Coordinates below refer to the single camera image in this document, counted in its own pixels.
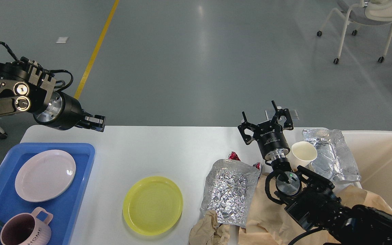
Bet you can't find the large crumpled foil bag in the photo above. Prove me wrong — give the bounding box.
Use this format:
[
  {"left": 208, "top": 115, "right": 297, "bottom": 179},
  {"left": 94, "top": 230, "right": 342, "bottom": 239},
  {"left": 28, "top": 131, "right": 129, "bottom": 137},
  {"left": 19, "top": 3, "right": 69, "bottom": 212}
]
[{"left": 200, "top": 159, "right": 260, "bottom": 228}]

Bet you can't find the silver foil bag right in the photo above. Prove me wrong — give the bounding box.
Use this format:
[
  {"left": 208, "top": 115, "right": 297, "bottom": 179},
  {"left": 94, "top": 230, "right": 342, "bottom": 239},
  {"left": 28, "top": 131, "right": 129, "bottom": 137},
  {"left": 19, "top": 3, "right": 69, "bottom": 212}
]
[{"left": 302, "top": 129, "right": 361, "bottom": 184}]

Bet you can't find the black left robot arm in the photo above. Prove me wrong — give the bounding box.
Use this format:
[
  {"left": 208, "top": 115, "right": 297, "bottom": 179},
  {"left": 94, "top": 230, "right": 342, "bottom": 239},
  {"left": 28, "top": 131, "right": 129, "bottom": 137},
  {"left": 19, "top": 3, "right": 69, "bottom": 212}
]
[{"left": 0, "top": 42, "right": 106, "bottom": 132}]

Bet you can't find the white round plate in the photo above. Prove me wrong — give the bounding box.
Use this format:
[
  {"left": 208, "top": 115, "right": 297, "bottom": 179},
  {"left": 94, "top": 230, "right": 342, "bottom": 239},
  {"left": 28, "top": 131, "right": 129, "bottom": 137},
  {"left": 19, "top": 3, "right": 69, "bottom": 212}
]
[{"left": 14, "top": 149, "right": 77, "bottom": 202}]

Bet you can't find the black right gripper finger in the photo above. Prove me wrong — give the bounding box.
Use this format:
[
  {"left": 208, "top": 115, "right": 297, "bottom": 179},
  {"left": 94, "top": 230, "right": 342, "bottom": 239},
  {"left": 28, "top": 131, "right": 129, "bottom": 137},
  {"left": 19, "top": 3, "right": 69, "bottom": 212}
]
[
  {"left": 238, "top": 111, "right": 263, "bottom": 145},
  {"left": 266, "top": 100, "right": 293, "bottom": 131}
]

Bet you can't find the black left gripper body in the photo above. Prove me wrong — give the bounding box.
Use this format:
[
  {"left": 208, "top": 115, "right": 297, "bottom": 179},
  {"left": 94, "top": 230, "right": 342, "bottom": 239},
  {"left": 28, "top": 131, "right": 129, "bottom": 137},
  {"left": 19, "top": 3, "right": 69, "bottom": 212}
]
[{"left": 34, "top": 91, "right": 84, "bottom": 130}]

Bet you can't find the pink ribbed mug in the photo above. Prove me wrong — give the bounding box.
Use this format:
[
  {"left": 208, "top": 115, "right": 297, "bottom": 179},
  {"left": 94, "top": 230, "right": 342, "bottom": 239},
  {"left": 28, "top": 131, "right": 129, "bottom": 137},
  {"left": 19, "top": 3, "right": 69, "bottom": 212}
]
[{"left": 0, "top": 207, "right": 53, "bottom": 245}]

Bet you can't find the crumpled brown paper ball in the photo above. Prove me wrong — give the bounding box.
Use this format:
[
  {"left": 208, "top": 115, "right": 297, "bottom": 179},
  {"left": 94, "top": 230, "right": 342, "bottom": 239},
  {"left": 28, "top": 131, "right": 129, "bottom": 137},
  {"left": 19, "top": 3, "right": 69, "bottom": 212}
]
[{"left": 189, "top": 210, "right": 231, "bottom": 245}]

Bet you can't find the blue plastic tray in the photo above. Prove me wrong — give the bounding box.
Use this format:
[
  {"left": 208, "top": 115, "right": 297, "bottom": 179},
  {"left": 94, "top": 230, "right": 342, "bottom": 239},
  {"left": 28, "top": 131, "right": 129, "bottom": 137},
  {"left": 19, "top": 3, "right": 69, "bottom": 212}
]
[{"left": 0, "top": 143, "right": 95, "bottom": 245}]

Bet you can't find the white rolling chair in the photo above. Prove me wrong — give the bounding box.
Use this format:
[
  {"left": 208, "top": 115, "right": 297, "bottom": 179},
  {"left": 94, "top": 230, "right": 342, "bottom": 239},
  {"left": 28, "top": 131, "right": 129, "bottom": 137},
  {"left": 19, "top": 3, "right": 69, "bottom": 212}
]
[{"left": 316, "top": 0, "right": 392, "bottom": 65}]

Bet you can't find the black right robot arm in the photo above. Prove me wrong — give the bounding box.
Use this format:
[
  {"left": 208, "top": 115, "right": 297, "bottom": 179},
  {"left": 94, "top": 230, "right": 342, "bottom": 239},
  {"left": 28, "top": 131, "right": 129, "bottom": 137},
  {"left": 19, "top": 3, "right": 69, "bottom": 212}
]
[{"left": 238, "top": 101, "right": 392, "bottom": 245}]

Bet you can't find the large brown paper sheet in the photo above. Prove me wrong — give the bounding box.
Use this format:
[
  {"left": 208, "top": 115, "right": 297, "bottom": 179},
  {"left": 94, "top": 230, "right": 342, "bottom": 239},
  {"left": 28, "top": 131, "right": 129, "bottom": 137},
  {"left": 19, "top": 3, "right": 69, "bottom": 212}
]
[{"left": 238, "top": 173, "right": 392, "bottom": 245}]

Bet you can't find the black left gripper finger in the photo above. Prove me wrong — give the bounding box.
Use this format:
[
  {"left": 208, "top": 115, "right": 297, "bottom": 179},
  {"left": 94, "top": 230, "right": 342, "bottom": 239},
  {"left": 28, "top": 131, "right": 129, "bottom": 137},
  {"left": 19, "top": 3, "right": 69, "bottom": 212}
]
[{"left": 80, "top": 115, "right": 106, "bottom": 132}]

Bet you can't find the yellow plastic plate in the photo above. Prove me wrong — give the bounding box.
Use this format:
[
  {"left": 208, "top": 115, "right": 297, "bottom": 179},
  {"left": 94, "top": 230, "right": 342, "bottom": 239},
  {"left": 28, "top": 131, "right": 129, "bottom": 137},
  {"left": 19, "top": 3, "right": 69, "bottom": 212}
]
[{"left": 122, "top": 176, "right": 183, "bottom": 236}]

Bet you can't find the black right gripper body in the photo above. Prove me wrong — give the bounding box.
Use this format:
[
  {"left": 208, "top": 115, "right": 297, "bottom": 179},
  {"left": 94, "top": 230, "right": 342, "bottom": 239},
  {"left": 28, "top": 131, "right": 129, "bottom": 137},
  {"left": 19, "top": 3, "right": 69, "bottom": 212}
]
[{"left": 253, "top": 121, "right": 290, "bottom": 160}]

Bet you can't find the white paper cup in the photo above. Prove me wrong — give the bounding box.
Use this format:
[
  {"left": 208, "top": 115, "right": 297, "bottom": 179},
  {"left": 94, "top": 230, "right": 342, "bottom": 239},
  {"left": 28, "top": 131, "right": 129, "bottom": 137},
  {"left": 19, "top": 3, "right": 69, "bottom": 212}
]
[{"left": 287, "top": 141, "right": 317, "bottom": 171}]

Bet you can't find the beige plastic bin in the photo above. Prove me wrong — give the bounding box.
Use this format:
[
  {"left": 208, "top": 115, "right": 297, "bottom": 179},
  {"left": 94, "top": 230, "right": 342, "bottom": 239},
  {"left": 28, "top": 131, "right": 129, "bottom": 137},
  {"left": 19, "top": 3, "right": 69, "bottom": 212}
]
[{"left": 342, "top": 130, "right": 392, "bottom": 208}]

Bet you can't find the red foil wrapper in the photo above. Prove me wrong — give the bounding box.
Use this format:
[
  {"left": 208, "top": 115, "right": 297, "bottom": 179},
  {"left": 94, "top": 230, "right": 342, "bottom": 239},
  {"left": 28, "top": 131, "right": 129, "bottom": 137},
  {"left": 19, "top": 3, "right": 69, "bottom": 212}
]
[{"left": 228, "top": 151, "right": 263, "bottom": 174}]

